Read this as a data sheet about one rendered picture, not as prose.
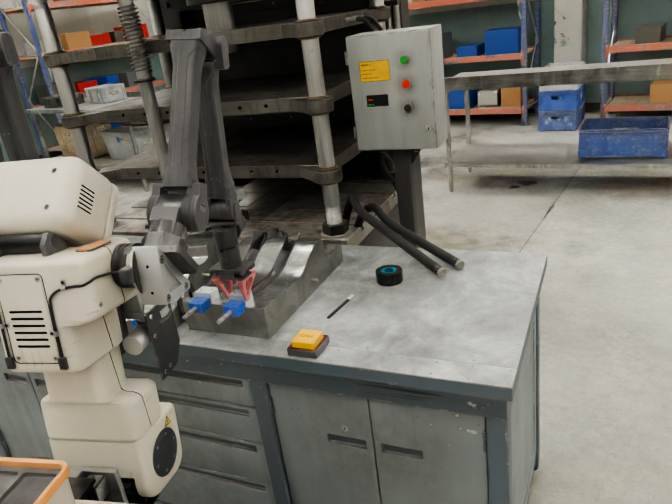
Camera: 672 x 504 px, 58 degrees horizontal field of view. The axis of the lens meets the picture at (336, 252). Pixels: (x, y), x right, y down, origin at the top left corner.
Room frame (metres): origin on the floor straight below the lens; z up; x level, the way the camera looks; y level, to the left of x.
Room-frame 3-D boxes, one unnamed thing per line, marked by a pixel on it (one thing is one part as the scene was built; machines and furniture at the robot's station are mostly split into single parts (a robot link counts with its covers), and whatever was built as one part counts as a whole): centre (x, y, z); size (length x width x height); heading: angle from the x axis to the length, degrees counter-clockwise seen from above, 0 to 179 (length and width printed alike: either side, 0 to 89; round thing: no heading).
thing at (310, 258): (1.66, 0.21, 0.87); 0.50 x 0.26 x 0.14; 153
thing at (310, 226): (2.72, 0.35, 0.76); 1.30 x 0.84 x 0.07; 63
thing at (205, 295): (1.45, 0.38, 0.89); 0.13 x 0.05 x 0.05; 153
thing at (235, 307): (1.40, 0.29, 0.89); 0.13 x 0.05 x 0.05; 154
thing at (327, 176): (2.71, 0.33, 0.96); 1.29 x 0.83 x 0.18; 63
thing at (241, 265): (1.43, 0.27, 1.02); 0.10 x 0.07 x 0.07; 64
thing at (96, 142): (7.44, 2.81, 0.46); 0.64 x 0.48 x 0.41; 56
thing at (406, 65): (2.19, -0.29, 0.74); 0.31 x 0.22 x 1.47; 63
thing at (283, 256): (1.65, 0.22, 0.92); 0.35 x 0.16 x 0.09; 153
